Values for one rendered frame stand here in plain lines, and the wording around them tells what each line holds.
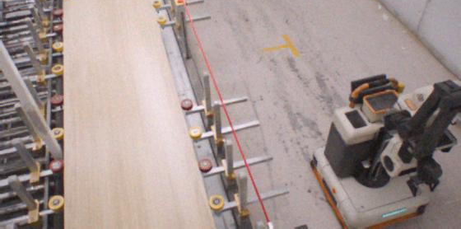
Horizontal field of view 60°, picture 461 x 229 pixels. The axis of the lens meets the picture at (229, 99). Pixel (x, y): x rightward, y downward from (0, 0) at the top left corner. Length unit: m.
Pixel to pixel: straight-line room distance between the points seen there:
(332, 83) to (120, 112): 2.26
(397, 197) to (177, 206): 1.61
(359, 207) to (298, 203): 0.50
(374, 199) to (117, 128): 1.81
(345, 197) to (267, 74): 1.66
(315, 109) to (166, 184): 1.98
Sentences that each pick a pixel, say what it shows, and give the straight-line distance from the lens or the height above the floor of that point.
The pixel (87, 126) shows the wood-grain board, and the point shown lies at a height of 0.90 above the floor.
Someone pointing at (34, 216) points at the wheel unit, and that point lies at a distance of 2.45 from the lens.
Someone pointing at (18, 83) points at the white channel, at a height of 1.46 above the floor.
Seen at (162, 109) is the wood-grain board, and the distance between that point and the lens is 2.61.
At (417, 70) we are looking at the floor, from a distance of 4.53.
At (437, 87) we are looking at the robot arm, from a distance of 1.89.
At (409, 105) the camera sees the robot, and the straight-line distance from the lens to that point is 2.31.
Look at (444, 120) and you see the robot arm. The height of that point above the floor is 1.48.
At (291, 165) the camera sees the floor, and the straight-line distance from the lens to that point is 3.41.
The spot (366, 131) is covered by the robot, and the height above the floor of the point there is 0.80.
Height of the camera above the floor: 2.80
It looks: 46 degrees down
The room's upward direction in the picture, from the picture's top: 2 degrees counter-clockwise
